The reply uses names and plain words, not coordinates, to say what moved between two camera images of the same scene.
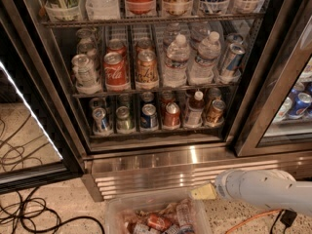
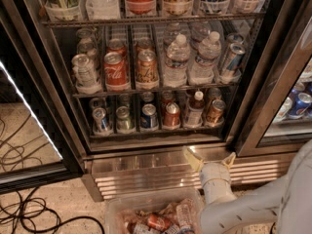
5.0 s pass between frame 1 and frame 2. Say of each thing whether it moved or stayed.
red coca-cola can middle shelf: stayed
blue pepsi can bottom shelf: stayed
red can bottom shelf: stayed
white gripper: moved
